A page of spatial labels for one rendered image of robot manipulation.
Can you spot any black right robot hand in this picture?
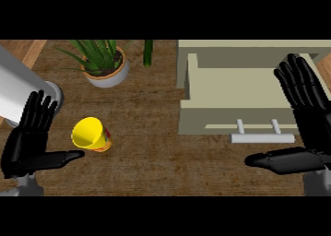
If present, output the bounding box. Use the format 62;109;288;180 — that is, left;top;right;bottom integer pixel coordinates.
244;53;331;176

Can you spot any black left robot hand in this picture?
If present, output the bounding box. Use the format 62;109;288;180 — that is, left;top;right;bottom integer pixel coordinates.
0;89;86;180

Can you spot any yellow cup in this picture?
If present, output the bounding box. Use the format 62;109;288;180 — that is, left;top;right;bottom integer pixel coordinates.
70;116;114;153

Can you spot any beige open drawer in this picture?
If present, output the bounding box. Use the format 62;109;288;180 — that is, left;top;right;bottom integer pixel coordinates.
178;53;331;136

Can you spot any beige cabinet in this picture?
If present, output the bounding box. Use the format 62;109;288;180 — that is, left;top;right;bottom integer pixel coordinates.
176;40;331;89

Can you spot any potted green plant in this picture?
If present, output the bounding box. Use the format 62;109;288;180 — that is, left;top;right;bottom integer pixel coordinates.
53;40;130;89

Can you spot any green plant leaf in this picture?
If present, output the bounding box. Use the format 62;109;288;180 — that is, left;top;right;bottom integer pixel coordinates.
142;40;154;68

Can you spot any white drawer handle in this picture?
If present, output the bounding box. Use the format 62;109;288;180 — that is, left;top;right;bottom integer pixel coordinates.
231;118;297;145

